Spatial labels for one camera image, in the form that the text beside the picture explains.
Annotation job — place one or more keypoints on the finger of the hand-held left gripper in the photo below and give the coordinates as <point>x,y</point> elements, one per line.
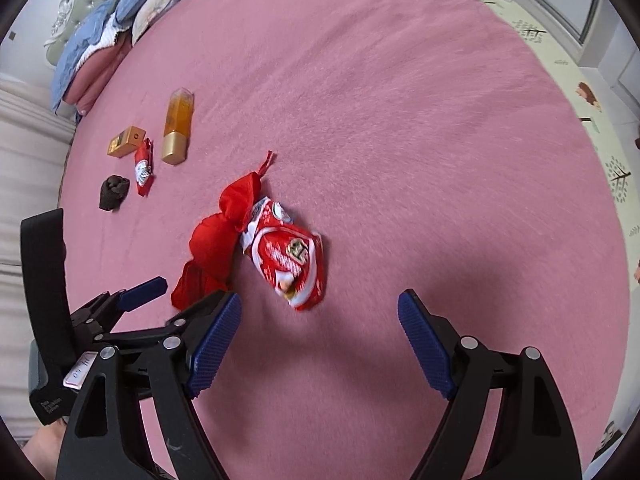
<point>150,332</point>
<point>145,291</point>

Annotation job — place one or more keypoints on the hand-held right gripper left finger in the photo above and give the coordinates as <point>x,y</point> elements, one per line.
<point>215,340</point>

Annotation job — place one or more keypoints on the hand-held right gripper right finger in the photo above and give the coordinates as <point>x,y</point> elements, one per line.
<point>425,345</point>

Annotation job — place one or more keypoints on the red fabric bag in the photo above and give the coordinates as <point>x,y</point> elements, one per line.
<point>215,240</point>

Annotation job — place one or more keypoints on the red white snack packet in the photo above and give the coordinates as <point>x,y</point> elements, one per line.
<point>285,255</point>

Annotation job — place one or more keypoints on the person's left forearm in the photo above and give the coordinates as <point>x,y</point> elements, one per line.
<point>45,447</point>

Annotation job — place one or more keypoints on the small dark brown sock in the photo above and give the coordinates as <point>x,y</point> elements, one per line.
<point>114,192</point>

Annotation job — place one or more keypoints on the red sauce sachet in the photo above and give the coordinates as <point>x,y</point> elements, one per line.
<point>142,167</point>

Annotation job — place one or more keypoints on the gold rectangular box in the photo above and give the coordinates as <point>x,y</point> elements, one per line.
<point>127,142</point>

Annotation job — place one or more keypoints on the beige curtain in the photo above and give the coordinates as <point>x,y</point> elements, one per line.
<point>30,160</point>

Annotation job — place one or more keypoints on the gold amber bottle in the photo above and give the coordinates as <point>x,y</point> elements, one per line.
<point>177,127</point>

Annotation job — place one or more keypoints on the folded pink quilt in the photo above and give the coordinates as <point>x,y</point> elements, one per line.
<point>97,77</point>

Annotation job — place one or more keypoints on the white patterned pillow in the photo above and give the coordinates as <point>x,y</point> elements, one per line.
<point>160,10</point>

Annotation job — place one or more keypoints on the green tufted headboard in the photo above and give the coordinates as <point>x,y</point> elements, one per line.
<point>75,10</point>

